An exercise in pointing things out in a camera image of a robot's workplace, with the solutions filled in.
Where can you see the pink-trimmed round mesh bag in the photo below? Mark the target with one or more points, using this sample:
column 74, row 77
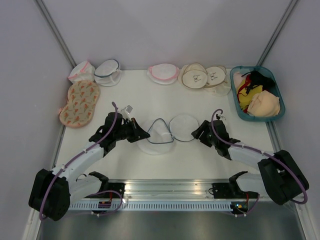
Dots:
column 163, row 74

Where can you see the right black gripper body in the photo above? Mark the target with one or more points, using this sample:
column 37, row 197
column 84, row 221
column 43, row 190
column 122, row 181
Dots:
column 206, row 134

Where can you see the beige peach bra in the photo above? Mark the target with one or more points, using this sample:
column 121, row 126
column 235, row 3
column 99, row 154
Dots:
column 264, row 104

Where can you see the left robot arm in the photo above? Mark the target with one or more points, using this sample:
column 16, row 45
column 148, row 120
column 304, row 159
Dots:
column 54, row 190

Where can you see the black bra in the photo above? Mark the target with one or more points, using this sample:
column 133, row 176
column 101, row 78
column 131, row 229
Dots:
column 258, row 79

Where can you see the blue-trimmed cylindrical mesh bag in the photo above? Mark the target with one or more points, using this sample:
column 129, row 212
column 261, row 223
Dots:
column 108, row 74

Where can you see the aluminium frame post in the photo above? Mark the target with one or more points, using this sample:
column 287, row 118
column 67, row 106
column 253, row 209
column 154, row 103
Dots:
column 55, row 31
column 277, row 31

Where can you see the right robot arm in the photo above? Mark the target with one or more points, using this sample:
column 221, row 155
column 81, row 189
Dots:
column 263, row 182

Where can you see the red bra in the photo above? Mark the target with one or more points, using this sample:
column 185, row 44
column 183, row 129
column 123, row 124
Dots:
column 244, row 94

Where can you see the pale pink bra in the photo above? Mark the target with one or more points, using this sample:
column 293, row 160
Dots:
column 240, row 79

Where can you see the teal plastic basket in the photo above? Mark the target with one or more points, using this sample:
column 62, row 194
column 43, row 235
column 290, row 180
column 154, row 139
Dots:
column 274, row 90

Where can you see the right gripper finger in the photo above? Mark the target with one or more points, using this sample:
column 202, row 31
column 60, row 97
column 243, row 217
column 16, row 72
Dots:
column 204, row 141
column 197, row 133

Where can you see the right aluminium frame post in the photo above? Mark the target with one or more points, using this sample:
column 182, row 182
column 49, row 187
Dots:
column 277, row 31

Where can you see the white slotted cable duct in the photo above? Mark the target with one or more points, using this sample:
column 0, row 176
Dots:
column 95, row 205

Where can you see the pink-trimmed crumpled mesh bag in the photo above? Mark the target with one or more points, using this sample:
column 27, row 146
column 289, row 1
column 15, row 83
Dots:
column 84, row 71

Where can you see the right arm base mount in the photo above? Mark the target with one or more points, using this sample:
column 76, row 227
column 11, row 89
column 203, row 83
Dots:
column 231, row 189

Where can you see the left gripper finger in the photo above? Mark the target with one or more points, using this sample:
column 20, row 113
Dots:
column 134, row 139
column 138, row 131

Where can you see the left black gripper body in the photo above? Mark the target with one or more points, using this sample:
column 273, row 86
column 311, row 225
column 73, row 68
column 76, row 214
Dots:
column 128, row 130

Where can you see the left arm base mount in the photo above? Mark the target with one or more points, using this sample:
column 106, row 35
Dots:
column 110, row 187

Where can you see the beige bra-print laundry bag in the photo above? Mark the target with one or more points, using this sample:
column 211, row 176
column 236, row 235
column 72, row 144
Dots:
column 193, row 76

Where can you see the yellow bra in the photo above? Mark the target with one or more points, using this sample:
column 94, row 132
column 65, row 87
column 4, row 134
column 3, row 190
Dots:
column 256, row 90

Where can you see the floral beige laundry bag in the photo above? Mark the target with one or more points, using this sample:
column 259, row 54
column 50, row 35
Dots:
column 82, row 97

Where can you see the right side aluminium rail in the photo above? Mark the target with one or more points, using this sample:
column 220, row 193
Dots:
column 275, row 137

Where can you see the left aluminium frame post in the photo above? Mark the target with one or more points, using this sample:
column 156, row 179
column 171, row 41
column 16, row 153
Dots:
column 55, row 31

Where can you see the left side aluminium rail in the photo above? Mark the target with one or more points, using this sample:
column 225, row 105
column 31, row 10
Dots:
column 57, row 147

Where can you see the blue-trimmed white mesh laundry bag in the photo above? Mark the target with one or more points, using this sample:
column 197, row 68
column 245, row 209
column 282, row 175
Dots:
column 164, row 135

